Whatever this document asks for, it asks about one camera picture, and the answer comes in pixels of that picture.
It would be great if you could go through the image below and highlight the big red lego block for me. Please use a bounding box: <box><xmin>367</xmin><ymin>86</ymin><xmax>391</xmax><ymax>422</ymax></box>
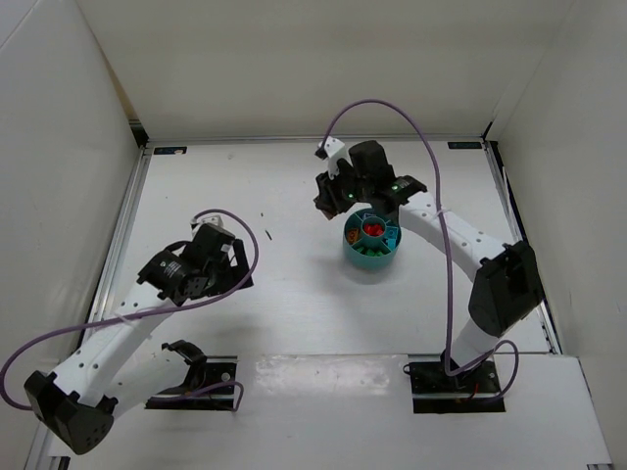
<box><xmin>363</xmin><ymin>223</ymin><xmax>385</xmax><ymax>237</ymax></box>

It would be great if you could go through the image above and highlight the orange studded lego brick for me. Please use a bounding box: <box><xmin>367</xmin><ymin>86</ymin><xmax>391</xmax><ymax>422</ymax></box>
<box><xmin>346</xmin><ymin>229</ymin><xmax>360</xmax><ymax>245</ymax></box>

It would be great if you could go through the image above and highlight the long teal lego brick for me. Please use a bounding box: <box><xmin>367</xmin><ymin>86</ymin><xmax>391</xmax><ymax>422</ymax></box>
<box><xmin>384</xmin><ymin>230</ymin><xmax>399</xmax><ymax>251</ymax></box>

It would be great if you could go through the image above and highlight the green lego cube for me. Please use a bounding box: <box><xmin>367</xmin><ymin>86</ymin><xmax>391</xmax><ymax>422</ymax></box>
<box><xmin>356</xmin><ymin>247</ymin><xmax>387</xmax><ymax>258</ymax></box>

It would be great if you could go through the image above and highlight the orange lego plate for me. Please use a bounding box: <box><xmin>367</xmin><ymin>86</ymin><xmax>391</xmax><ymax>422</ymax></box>
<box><xmin>320</xmin><ymin>208</ymin><xmax>337</xmax><ymax>220</ymax></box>

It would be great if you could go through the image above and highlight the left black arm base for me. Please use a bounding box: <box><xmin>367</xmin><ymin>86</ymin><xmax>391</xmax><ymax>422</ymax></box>
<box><xmin>145</xmin><ymin>340</ymin><xmax>244</xmax><ymax>412</ymax></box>

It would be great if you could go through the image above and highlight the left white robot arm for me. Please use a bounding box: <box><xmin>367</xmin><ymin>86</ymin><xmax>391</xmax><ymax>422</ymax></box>
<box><xmin>24</xmin><ymin>222</ymin><xmax>253</xmax><ymax>455</ymax></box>

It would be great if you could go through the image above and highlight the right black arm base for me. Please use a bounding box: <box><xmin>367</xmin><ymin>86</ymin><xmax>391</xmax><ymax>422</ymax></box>
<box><xmin>403</xmin><ymin>360</ymin><xmax>506</xmax><ymax>415</ymax></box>

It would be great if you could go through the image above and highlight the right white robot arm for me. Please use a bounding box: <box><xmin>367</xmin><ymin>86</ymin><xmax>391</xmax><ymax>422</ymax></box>
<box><xmin>314</xmin><ymin>137</ymin><xmax>544</xmax><ymax>377</ymax></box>

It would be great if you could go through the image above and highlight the teal divided round container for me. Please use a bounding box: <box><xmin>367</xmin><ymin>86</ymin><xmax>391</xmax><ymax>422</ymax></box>
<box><xmin>343</xmin><ymin>209</ymin><xmax>402</xmax><ymax>271</ymax></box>

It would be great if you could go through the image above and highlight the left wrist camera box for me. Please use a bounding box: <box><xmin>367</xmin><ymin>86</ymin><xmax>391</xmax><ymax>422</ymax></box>
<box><xmin>190</xmin><ymin>211</ymin><xmax>224</xmax><ymax>232</ymax></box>

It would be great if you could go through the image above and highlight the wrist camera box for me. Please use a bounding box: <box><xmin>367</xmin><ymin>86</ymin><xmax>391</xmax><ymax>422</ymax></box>
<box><xmin>314</xmin><ymin>136</ymin><xmax>349</xmax><ymax>179</ymax></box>
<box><xmin>190</xmin><ymin>211</ymin><xmax>224</xmax><ymax>232</ymax></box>

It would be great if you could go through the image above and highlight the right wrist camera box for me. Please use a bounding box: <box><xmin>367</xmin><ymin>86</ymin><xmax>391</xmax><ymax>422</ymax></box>
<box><xmin>314</xmin><ymin>136</ymin><xmax>349</xmax><ymax>179</ymax></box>

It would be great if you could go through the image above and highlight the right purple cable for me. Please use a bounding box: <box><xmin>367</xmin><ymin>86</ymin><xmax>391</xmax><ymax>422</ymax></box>
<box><xmin>324</xmin><ymin>99</ymin><xmax>520</xmax><ymax>396</ymax></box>

